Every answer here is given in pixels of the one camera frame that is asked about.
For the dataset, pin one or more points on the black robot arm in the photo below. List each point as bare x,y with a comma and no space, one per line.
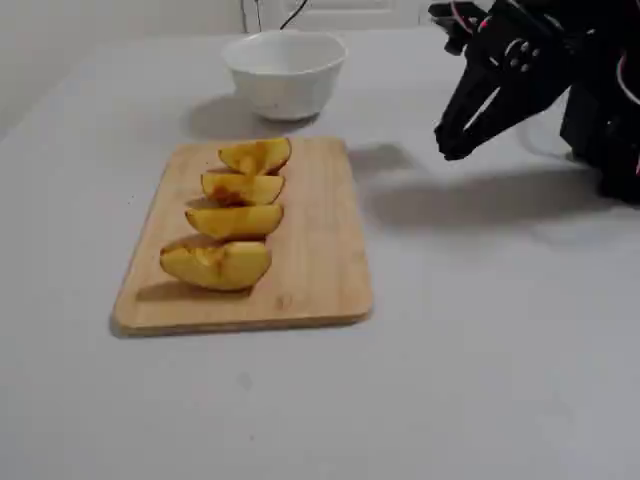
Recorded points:
600,125

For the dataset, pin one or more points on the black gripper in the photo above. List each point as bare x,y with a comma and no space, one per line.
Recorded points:
500,86

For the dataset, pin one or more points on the apple slice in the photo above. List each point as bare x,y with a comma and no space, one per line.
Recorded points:
250,189
215,267
235,220
255,155

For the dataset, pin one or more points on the wooden cutting board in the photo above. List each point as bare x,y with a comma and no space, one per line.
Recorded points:
315,235

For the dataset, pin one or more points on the white ceramic bowl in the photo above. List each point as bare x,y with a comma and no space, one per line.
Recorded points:
285,75

